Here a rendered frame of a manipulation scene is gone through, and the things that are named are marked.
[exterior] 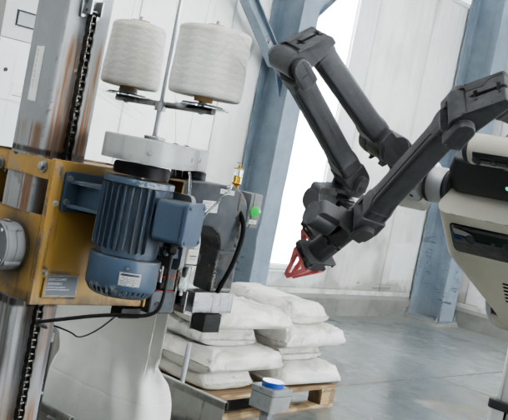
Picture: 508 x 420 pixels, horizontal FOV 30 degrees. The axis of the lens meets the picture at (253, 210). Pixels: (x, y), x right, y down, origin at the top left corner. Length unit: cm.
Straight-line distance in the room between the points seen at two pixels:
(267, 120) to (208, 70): 628
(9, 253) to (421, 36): 855
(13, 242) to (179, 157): 40
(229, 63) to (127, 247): 45
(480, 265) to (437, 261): 856
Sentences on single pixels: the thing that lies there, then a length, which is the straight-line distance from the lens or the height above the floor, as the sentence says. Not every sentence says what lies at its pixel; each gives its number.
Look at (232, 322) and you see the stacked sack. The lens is 500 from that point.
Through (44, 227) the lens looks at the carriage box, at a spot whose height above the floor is 119.
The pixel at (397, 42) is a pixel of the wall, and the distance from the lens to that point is 993.
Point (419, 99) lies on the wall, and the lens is 1037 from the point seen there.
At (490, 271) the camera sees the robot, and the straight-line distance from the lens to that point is 231.
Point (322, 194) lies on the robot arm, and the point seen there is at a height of 137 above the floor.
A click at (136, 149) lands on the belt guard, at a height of 139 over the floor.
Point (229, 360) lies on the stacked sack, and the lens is 505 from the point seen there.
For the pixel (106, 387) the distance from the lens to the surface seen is 244.
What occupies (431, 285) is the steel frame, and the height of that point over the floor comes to 40.
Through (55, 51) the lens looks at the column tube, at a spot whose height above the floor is 156.
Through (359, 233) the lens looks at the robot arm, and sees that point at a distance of 203.
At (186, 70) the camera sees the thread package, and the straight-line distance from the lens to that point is 202.
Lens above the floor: 142
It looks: 3 degrees down
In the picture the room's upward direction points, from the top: 11 degrees clockwise
